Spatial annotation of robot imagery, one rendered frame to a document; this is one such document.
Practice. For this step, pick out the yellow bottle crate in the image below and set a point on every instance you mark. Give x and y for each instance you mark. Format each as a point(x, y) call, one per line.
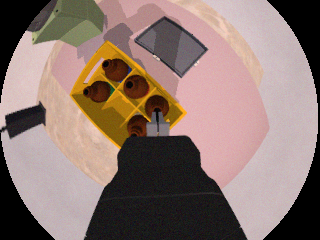
point(109, 117)

